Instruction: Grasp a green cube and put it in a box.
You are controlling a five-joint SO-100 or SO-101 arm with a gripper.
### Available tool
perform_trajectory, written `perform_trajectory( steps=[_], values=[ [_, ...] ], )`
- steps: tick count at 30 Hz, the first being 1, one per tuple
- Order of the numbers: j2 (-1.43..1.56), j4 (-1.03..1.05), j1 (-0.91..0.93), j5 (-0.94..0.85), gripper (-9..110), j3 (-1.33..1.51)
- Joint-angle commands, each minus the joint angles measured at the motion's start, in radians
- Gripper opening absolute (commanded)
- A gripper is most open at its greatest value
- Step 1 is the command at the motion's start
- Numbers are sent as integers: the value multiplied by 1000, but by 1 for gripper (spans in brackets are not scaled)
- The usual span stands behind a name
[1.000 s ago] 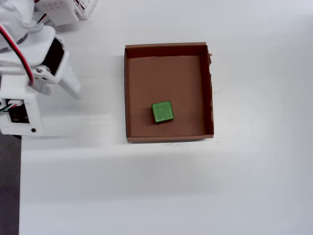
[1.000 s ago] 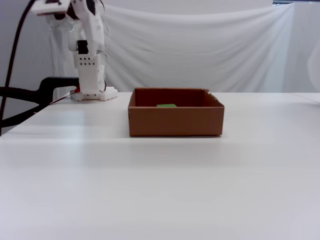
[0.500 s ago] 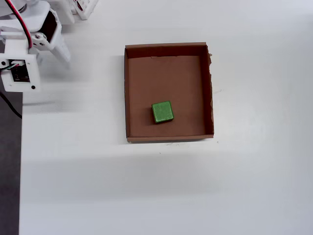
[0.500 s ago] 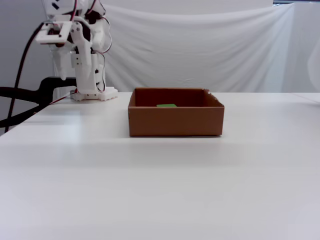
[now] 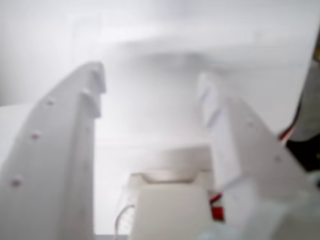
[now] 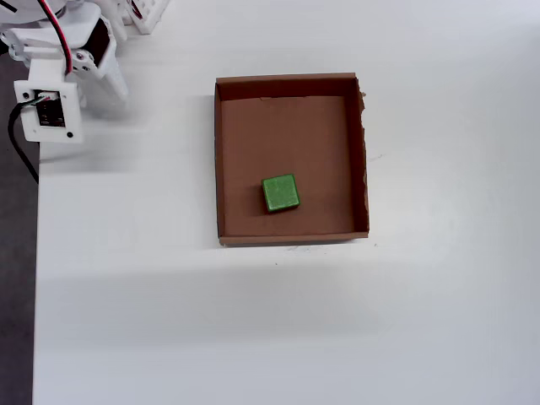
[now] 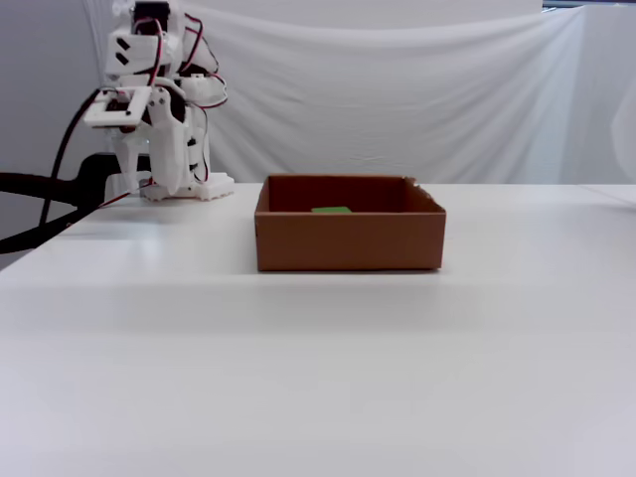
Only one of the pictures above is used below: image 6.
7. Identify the black camera cable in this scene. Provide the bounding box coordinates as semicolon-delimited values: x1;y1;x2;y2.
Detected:
7;99;42;185

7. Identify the green cube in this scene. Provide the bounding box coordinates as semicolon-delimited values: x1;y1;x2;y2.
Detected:
260;172;303;214

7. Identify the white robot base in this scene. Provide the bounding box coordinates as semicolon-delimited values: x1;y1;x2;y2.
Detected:
126;0;172;35

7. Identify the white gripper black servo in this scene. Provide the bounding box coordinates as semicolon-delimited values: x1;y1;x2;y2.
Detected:
0;6;129;116

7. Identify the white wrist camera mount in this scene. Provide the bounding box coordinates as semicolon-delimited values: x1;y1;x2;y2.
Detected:
13;58;84;144

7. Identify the brown cardboard box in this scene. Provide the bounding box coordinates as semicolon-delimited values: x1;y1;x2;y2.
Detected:
213;72;371;249

